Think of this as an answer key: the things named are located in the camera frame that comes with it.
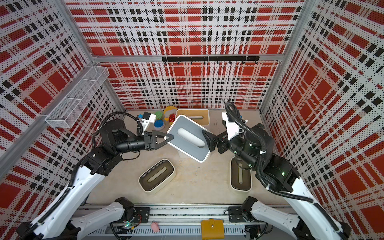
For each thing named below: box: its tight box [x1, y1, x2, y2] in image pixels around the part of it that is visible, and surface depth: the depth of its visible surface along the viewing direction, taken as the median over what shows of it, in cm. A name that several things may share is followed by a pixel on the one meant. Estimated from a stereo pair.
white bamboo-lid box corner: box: [175, 109, 210, 126], surface depth 80 cm
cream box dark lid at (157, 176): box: [138, 159, 176, 193], surface depth 83 cm
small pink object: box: [151, 222, 160, 233], surface depth 71 cm
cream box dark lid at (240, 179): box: [230, 156, 252, 192], surface depth 82 cm
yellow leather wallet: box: [201, 218, 225, 240], surface depth 71 cm
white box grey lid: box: [167, 114, 211, 163], surface depth 58 cm
